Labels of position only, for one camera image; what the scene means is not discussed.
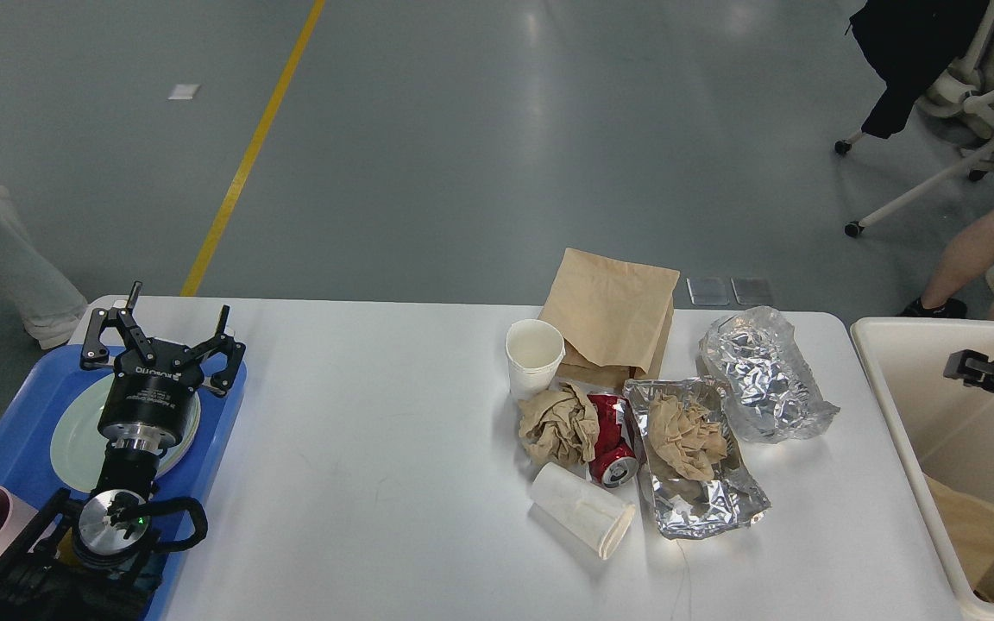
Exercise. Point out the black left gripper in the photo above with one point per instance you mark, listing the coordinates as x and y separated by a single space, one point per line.
147 401

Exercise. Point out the light green plate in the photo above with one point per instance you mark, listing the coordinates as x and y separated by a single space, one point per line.
77 450

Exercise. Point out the brown paper bag front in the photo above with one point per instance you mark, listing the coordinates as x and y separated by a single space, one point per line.
969 522

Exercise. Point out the brown paper bag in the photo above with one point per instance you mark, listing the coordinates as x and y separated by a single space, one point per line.
969 522
615 318

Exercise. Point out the dark green mug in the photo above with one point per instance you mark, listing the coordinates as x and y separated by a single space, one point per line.
66 551

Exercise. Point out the aluminium foil ball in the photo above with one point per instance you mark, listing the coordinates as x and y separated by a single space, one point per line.
772 393

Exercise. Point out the brown napkin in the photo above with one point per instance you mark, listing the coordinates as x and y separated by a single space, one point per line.
559 426
683 438

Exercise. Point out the aluminium foil tray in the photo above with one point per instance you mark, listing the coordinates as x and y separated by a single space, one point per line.
685 509

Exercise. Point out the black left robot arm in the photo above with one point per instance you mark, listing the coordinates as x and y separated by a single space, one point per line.
116 442

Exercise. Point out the beige plastic bin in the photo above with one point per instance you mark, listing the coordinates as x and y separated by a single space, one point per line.
943 430

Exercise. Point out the yellow plate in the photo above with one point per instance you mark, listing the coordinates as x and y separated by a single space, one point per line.
174 455

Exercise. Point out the person in grey trousers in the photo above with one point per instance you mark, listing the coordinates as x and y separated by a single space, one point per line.
49 304

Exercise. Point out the metal floor plate right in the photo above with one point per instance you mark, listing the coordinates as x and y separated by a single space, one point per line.
752 292

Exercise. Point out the metal floor plate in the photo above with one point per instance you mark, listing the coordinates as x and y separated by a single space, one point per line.
752 292
708 292

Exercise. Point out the metal floor plate left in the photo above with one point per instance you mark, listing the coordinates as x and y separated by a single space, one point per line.
708 292

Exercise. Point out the white office chair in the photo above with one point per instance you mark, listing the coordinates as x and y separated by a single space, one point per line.
961 104

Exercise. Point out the crushed red soda can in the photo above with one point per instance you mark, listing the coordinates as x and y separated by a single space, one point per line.
614 463

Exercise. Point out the upright white paper cup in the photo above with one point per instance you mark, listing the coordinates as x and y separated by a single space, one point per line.
534 350

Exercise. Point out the lying white paper cup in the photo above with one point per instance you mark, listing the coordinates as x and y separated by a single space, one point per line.
595 516

